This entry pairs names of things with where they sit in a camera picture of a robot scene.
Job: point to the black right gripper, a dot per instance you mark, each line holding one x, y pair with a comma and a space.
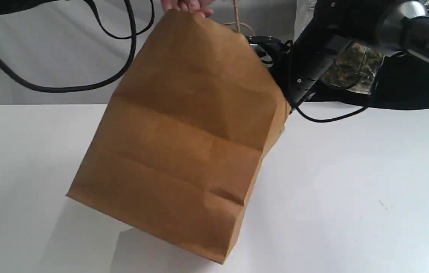
297, 65

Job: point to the grey backdrop cloth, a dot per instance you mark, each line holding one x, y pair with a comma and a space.
61, 44

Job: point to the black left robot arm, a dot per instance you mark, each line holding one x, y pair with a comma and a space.
14, 6

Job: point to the person's right hand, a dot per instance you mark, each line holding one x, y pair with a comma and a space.
200, 7

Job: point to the brown paper bag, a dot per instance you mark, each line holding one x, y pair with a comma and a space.
178, 149

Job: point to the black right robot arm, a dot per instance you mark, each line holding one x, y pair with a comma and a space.
387, 26

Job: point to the person in camouflage jacket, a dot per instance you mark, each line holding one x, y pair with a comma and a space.
360, 75

